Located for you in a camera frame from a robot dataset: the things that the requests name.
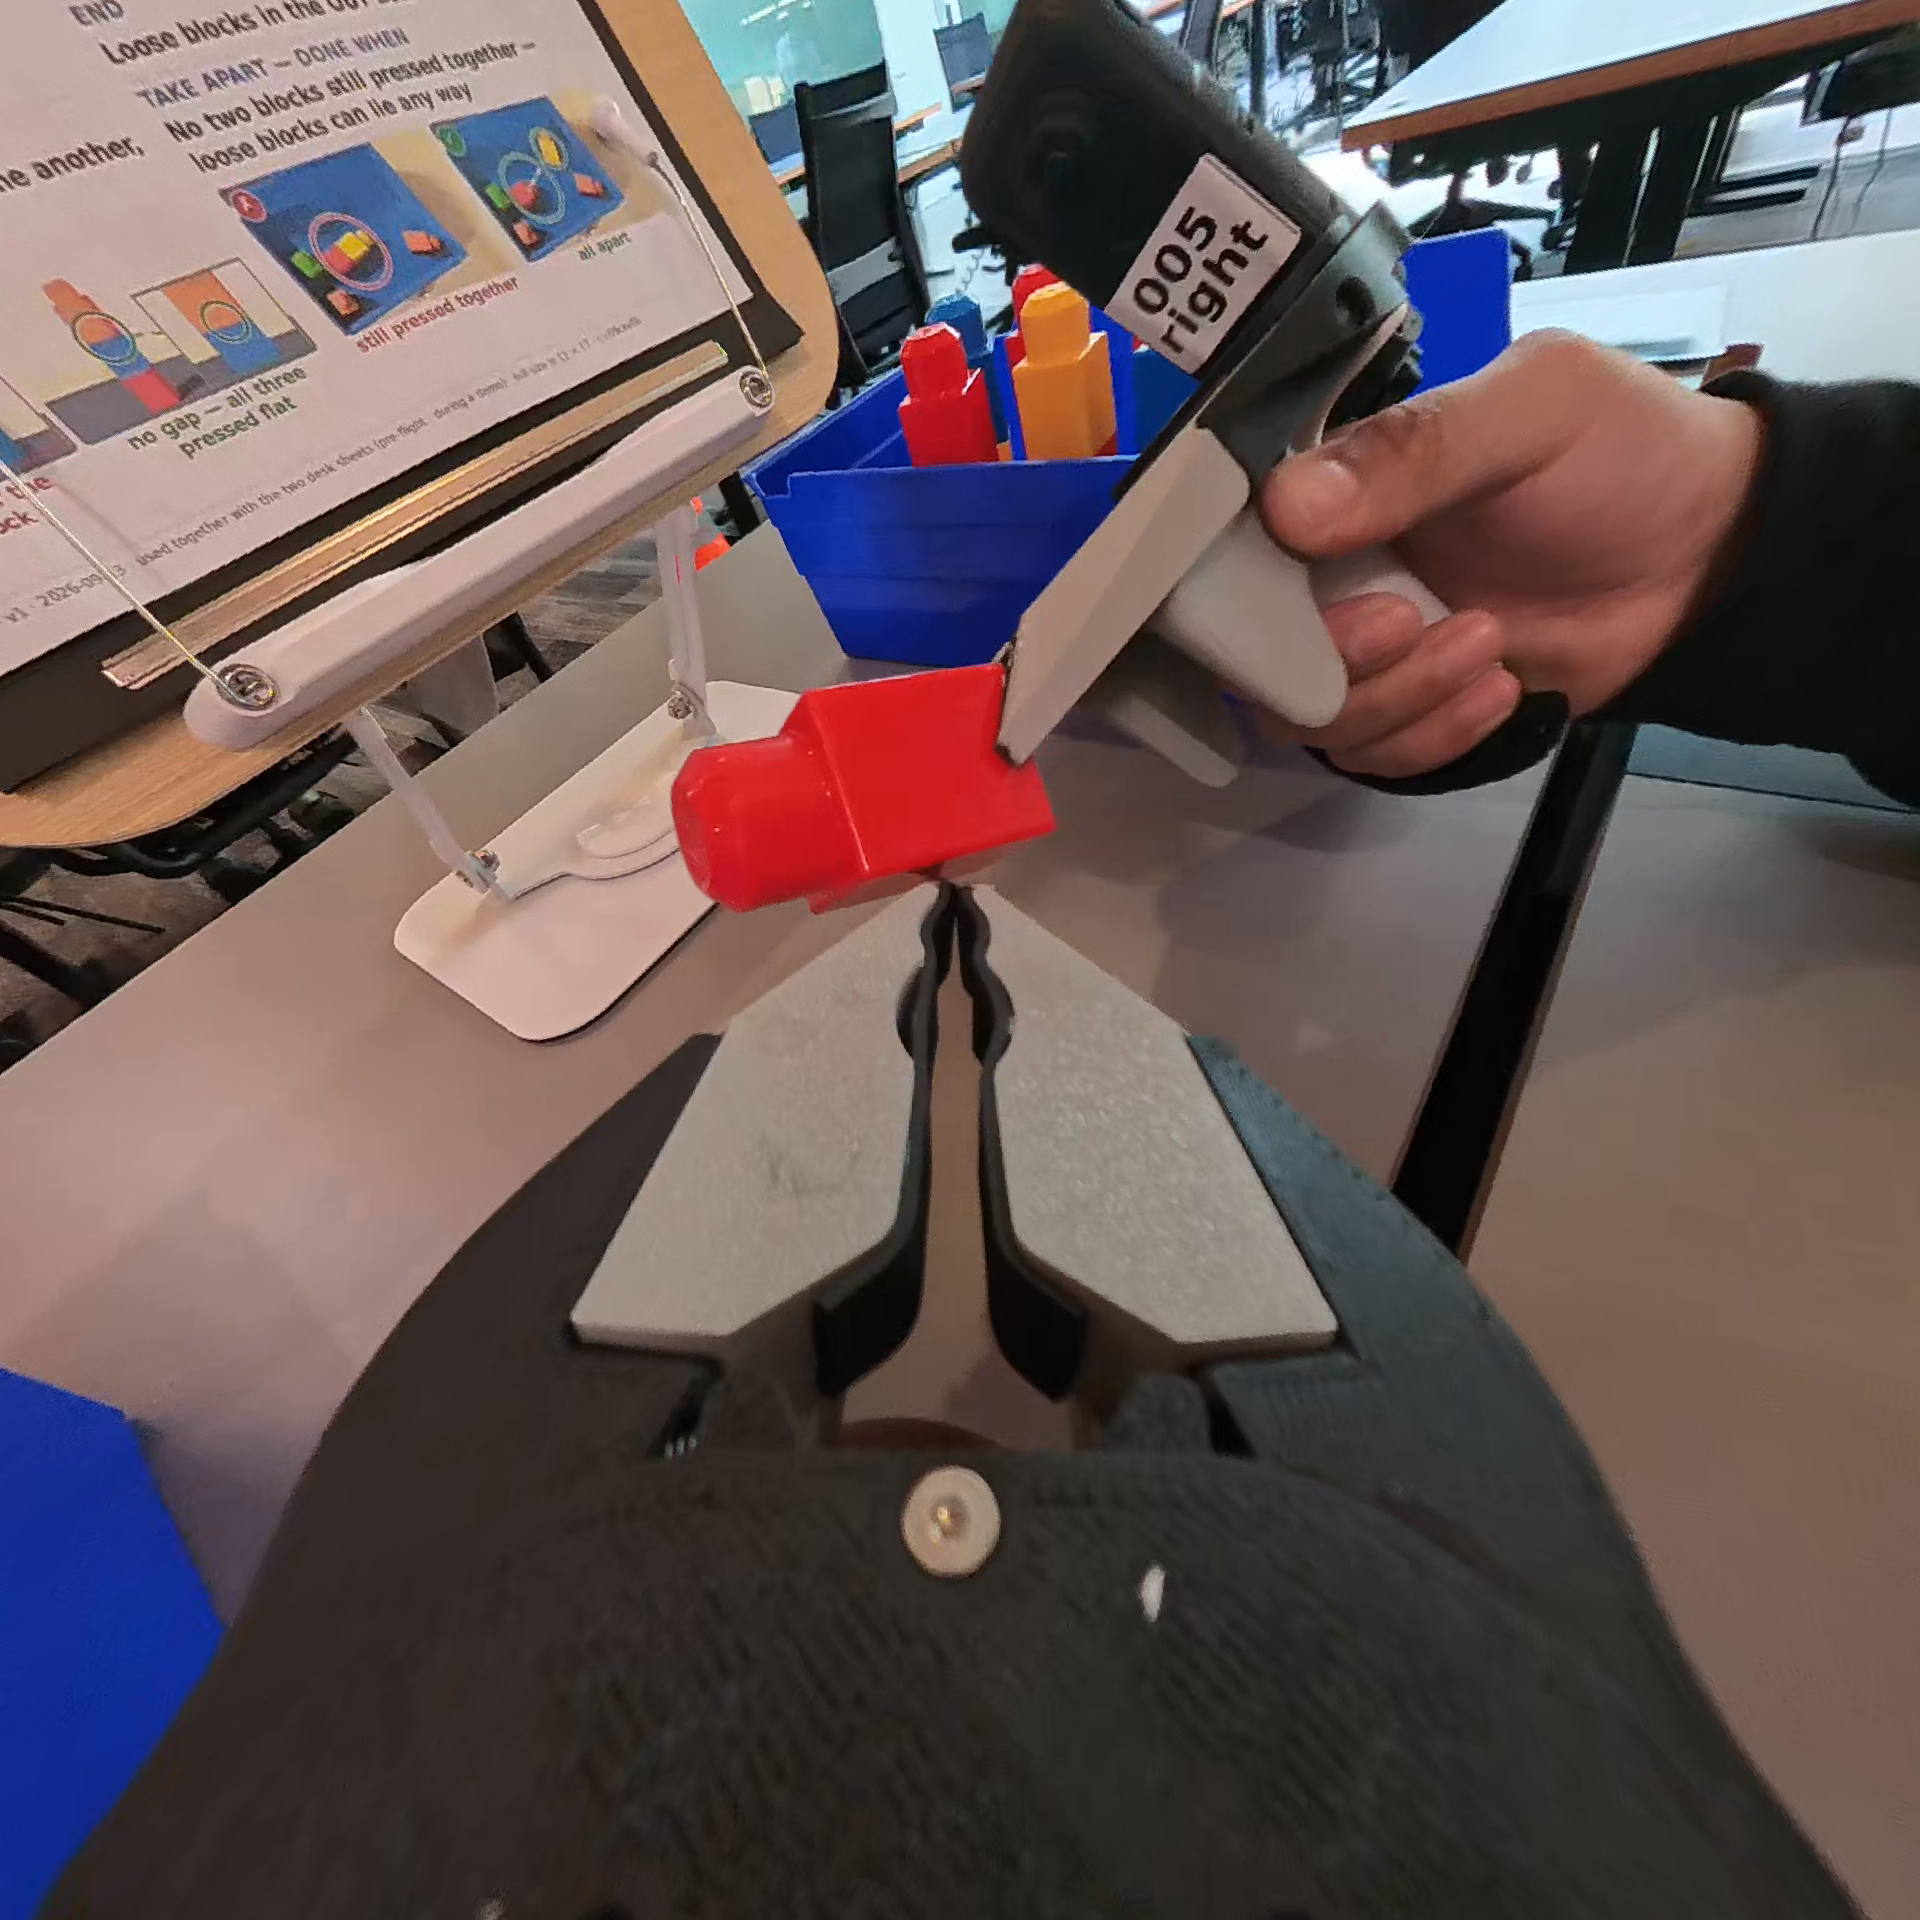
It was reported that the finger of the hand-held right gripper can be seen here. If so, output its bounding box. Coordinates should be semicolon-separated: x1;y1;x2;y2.
1101;652;1251;793
992;427;1258;759

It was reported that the printed instruction sheet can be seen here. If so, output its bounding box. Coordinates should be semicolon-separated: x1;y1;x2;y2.
0;0;750;679

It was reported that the red mega block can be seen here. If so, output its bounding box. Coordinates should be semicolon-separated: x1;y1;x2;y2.
668;664;1054;915

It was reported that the blue plastic storage bin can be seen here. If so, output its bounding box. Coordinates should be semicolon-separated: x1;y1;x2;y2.
745;229;1514;743
0;1363;230;1920

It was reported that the white stand with instruction sheet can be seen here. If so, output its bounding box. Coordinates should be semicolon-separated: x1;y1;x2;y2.
0;0;840;1046

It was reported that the wooden top desk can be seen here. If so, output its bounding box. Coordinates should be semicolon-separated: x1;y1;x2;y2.
1342;0;1920;272

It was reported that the group of built block towers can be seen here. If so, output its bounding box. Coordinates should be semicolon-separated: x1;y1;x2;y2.
900;262;1146;468

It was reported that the black office chair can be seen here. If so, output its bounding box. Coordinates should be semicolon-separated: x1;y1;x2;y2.
793;57;935;394

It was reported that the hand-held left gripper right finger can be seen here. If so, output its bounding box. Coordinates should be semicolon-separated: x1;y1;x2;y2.
953;886;1342;1404

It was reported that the person's right hand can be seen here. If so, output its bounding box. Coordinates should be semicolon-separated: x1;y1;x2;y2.
1258;330;1762;779

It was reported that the black backing board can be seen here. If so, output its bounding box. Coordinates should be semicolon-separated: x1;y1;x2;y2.
0;0;814;793

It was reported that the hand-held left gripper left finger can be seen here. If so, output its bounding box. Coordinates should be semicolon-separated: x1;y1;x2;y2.
573;886;953;1404

